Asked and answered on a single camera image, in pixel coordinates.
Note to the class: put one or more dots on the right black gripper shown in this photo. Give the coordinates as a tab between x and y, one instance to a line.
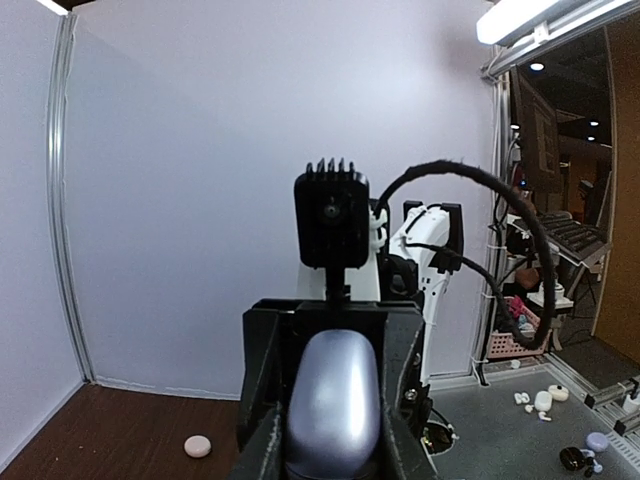
394	334

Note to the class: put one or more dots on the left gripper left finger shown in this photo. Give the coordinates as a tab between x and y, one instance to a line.
260	443

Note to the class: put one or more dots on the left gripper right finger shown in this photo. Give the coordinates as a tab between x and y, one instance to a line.
402	457

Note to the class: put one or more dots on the purple earbud charging case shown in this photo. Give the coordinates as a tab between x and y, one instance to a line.
334	416

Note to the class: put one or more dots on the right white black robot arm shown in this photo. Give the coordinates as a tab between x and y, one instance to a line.
424	253

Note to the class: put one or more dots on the pink round charging case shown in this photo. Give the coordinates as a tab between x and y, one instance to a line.
197	446

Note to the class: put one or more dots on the white case on bench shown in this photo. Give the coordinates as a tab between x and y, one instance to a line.
543	401

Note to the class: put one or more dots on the black case on bench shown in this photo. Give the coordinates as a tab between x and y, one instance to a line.
572	459

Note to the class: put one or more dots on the cream round case on bench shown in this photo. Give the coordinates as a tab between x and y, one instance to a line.
558	393

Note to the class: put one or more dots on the lilac case on bench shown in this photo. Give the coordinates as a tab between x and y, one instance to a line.
597	442

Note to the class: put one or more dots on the pink plastic basket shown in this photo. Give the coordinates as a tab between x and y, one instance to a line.
501	342

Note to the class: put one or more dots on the ceiling light bar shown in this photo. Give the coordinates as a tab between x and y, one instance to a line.
506	22

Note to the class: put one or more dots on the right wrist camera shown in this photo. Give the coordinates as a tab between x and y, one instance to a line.
332	215

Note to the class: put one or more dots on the left aluminium frame post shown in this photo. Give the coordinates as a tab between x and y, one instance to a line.
56	120

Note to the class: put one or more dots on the aluminium frame post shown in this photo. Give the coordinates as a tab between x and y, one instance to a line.
56	120
495	248

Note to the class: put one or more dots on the right aluminium frame post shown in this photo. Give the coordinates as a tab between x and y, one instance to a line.
495	248

